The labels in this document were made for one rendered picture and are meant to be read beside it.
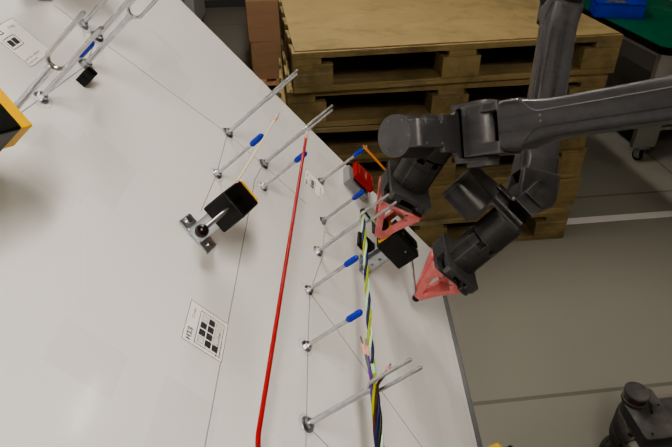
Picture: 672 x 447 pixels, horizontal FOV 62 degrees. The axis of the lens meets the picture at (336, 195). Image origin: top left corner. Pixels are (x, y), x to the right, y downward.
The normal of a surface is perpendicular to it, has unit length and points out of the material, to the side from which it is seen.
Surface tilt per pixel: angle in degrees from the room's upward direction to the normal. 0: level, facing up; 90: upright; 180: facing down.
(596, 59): 90
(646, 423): 0
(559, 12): 54
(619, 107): 69
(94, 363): 49
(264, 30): 90
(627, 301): 0
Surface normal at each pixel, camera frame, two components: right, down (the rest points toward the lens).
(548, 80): 0.02, -0.22
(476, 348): -0.01, -0.84
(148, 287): 0.75, -0.56
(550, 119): -0.70, 0.04
